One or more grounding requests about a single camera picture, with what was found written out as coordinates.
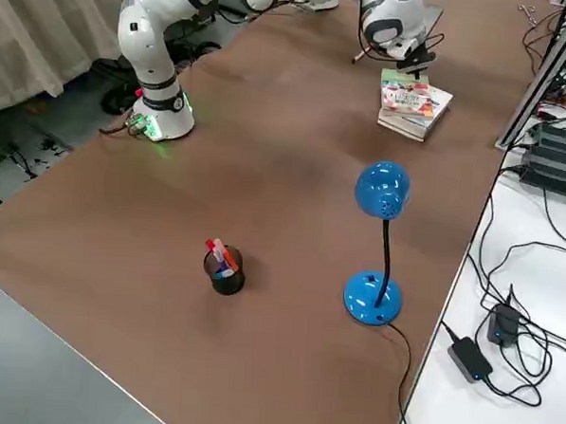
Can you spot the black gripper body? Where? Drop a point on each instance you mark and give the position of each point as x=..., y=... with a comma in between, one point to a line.
x=417, y=57

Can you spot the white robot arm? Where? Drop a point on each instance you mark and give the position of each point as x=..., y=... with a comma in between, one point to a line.
x=148, y=62

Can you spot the white book with blue print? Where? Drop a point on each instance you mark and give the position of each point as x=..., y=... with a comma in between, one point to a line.
x=406, y=130

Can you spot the metal scissors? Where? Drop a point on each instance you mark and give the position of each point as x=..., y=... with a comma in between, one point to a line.
x=527, y=10

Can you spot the blue desk lamp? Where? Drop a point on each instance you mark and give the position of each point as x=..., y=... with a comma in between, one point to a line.
x=384, y=189

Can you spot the black power supply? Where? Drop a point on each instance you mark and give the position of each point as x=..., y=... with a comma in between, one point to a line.
x=557, y=141
x=550, y=176

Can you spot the blue and white pen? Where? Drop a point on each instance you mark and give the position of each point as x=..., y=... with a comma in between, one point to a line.
x=224, y=254

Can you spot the red capped pen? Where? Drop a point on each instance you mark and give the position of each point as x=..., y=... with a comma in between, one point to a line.
x=211, y=246

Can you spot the black power adapter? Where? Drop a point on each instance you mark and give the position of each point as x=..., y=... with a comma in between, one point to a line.
x=470, y=359
x=504, y=323

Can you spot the black mesh pen holder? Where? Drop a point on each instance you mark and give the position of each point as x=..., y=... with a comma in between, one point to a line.
x=227, y=282

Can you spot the beige curtain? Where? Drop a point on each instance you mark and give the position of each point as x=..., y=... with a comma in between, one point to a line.
x=36, y=28

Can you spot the aluminium frame post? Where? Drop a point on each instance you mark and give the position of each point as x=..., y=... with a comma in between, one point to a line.
x=536, y=83

